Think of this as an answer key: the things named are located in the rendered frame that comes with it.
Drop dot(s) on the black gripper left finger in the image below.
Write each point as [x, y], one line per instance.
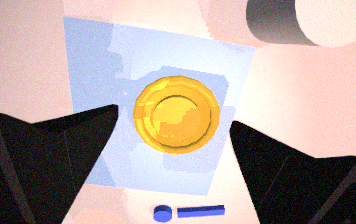
[46, 163]

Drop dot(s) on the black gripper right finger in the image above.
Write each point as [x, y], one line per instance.
[287, 186]

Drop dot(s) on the yellow plate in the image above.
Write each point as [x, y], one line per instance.
[176, 114]

